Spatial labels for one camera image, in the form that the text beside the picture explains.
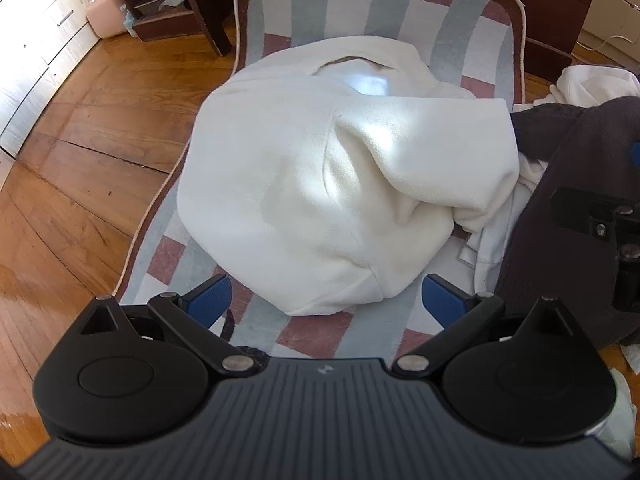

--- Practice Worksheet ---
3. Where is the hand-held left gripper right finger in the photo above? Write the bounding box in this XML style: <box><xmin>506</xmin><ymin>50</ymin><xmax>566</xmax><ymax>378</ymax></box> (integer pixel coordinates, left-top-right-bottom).
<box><xmin>391</xmin><ymin>274</ymin><xmax>598</xmax><ymax>380</ymax></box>

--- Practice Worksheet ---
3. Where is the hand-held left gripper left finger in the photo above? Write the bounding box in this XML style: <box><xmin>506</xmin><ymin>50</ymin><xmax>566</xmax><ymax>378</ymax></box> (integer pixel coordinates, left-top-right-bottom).
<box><xmin>75</xmin><ymin>274</ymin><xmax>261</xmax><ymax>376</ymax></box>

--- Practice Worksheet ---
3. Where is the dark brown garment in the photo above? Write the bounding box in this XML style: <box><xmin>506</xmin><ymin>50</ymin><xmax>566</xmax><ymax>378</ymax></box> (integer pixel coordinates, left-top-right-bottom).
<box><xmin>495</xmin><ymin>96</ymin><xmax>640</xmax><ymax>351</ymax></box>

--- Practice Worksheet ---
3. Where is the white fleece jacket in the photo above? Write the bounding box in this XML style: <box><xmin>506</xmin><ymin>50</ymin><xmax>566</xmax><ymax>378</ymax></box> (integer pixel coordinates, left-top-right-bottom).
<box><xmin>176</xmin><ymin>36</ymin><xmax>521</xmax><ymax>317</ymax></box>

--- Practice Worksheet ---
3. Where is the white shirt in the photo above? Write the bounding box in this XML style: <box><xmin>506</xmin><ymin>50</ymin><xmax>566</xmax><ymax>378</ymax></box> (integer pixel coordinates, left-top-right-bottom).
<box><xmin>457</xmin><ymin>152</ymin><xmax>548</xmax><ymax>306</ymax></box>

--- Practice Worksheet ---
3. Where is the white knit cloth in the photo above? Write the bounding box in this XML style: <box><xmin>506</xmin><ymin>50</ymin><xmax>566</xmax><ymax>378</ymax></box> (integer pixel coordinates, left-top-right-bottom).
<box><xmin>512</xmin><ymin>64</ymin><xmax>640</xmax><ymax>113</ymax></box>

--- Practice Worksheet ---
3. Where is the black knit garment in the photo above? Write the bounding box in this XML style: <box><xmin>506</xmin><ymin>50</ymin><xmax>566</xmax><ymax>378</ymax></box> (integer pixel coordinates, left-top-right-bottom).
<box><xmin>509</xmin><ymin>103</ymin><xmax>587</xmax><ymax>162</ymax></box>

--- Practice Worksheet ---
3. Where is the white crumpled cloth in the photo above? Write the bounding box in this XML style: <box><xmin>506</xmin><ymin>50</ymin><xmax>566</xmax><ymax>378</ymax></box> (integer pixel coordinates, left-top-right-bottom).
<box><xmin>597</xmin><ymin>342</ymin><xmax>640</xmax><ymax>461</ymax></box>

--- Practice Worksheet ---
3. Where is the beige cabinet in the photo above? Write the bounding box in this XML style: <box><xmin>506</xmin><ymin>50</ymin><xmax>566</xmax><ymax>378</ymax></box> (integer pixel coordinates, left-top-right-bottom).
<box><xmin>575</xmin><ymin>0</ymin><xmax>640</xmax><ymax>68</ymax></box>

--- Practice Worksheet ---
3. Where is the dark wooden shelf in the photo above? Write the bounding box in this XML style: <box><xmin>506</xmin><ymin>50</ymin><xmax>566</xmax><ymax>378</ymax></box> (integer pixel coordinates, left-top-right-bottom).
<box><xmin>107</xmin><ymin>0</ymin><xmax>201</xmax><ymax>43</ymax></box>

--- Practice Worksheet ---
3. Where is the dark wooden chair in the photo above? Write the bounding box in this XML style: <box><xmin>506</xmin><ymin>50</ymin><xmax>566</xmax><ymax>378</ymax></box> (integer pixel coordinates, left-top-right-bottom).
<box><xmin>175</xmin><ymin>0</ymin><xmax>237</xmax><ymax>57</ymax></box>

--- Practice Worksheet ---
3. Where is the checkered mat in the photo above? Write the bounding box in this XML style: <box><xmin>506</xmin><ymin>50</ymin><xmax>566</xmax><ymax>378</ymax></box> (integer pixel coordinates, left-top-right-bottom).
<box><xmin>112</xmin><ymin>0</ymin><xmax>528</xmax><ymax>361</ymax></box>

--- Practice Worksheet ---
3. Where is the pink bag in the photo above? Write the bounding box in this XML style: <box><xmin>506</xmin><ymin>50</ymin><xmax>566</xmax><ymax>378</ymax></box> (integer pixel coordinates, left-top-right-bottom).
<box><xmin>86</xmin><ymin>0</ymin><xmax>130</xmax><ymax>39</ymax></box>

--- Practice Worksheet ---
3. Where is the white drawer cabinet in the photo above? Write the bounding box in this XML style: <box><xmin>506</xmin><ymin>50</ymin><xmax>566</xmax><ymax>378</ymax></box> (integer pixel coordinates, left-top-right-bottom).
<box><xmin>0</xmin><ymin>0</ymin><xmax>103</xmax><ymax>158</ymax></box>

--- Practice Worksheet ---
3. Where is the white cable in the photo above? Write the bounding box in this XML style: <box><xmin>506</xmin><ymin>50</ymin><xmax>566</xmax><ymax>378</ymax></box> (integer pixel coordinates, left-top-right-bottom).
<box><xmin>580</xmin><ymin>35</ymin><xmax>638</xmax><ymax>56</ymax></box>

